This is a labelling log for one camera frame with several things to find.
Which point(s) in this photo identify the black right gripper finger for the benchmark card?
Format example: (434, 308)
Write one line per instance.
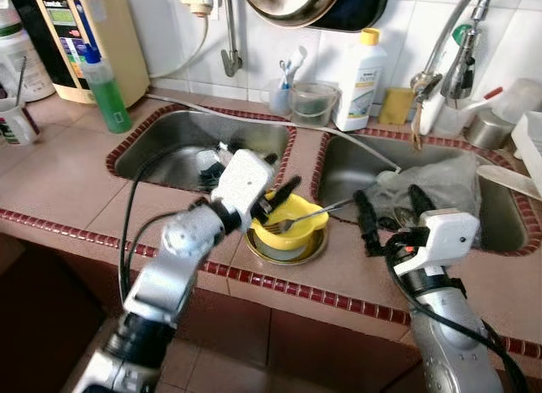
(367, 224)
(422, 200)

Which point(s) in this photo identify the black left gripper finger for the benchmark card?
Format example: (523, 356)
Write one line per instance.
(270, 159)
(286, 198)

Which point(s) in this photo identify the yellow plastic bowl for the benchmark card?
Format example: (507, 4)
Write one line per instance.
(296, 232)

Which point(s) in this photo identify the steel bowl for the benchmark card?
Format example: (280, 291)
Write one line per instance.
(288, 256)

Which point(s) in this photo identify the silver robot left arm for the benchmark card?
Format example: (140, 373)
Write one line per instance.
(178, 257)

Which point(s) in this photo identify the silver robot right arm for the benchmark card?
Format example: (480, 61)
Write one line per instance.
(449, 334)

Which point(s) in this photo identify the clear plastic bag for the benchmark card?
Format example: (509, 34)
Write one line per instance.
(440, 185)

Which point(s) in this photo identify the steel sink basin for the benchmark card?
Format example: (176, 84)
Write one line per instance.
(347, 181)
(161, 147)

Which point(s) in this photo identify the white blue plastic scrubber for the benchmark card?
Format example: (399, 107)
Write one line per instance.
(209, 166)

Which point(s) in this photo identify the clear toothbrush cup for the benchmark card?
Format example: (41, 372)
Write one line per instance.
(281, 98)

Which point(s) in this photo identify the cream plastic paddle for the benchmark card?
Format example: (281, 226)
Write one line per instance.
(508, 181)

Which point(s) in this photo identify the small steel cup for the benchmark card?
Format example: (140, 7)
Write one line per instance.
(489, 132)

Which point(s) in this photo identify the blue white toothbrush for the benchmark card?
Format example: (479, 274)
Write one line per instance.
(294, 67)

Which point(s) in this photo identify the dark yellow scouring sponge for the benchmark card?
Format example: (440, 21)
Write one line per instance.
(396, 107)

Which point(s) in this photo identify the white detergent bottle yellow cap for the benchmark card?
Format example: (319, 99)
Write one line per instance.
(360, 84)

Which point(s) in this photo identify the white dish rack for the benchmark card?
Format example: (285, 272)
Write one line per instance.
(529, 152)

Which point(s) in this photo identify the white utensil red tip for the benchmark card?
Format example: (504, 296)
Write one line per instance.
(487, 99)

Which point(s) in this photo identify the thin white tube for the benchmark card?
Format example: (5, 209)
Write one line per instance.
(190, 58)

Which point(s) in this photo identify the clear plastic container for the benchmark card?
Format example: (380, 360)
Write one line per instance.
(521, 101)

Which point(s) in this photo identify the steel sink faucet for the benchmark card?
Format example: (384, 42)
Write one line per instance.
(461, 63)

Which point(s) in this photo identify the hanging steel wok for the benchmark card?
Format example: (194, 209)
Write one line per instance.
(305, 3)

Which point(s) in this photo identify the green dish soap bottle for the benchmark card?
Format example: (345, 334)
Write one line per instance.
(108, 96)

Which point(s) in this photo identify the beige water filter appliance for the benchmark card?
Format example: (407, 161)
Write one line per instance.
(110, 37)

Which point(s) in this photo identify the white printed mug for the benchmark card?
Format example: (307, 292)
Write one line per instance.
(17, 122)

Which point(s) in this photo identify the metal spoon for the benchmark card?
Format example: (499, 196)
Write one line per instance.
(20, 80)

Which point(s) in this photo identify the white jar green lid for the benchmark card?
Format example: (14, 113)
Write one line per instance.
(25, 63)

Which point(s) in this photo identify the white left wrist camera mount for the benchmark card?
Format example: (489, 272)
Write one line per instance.
(241, 185)

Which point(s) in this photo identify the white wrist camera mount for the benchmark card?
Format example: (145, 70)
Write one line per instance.
(241, 185)
(440, 240)

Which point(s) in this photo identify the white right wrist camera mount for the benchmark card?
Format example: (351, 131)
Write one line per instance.
(440, 240)

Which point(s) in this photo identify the steel wall tap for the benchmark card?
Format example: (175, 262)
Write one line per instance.
(230, 37)

